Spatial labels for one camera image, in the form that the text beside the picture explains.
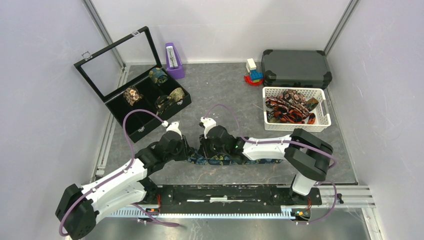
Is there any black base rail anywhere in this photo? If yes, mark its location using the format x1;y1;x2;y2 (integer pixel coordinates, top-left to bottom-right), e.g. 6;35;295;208
141;184;323;214

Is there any rolled teal tie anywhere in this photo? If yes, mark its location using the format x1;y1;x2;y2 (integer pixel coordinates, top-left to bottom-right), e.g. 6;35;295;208
148;67;168;86

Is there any orange black tie pile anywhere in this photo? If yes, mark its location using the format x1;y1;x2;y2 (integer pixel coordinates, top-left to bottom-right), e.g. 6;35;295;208
265;89;319;125

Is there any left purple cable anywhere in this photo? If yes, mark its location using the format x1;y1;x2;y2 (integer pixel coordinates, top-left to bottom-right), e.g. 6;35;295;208
58;109;181;238

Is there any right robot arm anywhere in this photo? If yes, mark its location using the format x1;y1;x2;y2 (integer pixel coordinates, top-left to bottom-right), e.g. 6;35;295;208
194;125;337;204

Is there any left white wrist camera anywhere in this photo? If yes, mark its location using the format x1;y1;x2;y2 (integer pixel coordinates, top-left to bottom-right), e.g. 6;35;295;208
161;120;183;139

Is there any blue yellow patterned tie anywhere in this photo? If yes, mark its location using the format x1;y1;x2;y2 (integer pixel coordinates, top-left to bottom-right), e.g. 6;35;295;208
187;149;283;166

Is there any dark grey hard case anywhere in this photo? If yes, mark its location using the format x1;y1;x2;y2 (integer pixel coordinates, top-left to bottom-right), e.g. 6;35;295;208
261;49;333;90

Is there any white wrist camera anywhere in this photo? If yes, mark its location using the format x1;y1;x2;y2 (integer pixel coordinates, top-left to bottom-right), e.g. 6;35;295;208
161;120;183;139
199;116;217;139

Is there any rolled brown floral tie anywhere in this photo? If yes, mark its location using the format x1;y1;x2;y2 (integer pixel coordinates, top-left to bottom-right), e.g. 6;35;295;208
123;86;144;106

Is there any black tie display box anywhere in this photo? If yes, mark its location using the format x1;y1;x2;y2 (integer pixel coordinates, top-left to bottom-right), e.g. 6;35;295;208
74;26;192;143

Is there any purple metronome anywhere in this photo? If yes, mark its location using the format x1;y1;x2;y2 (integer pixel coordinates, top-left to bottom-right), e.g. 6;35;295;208
165;42;185;80

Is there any white plastic basket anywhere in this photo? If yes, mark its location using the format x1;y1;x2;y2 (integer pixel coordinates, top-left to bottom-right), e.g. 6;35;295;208
262;87;331;133

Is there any colourful toy block stack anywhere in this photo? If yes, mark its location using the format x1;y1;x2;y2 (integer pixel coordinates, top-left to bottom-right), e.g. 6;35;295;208
244;58;263;86

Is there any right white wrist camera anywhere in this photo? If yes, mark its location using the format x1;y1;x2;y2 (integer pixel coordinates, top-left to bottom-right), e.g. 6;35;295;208
199;116;217;139

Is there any rolled olive gold tie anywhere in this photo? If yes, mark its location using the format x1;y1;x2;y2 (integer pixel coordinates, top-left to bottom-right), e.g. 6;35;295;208
169;87;186;103

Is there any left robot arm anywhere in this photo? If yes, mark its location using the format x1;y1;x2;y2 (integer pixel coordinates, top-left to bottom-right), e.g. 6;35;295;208
55;130;191;240

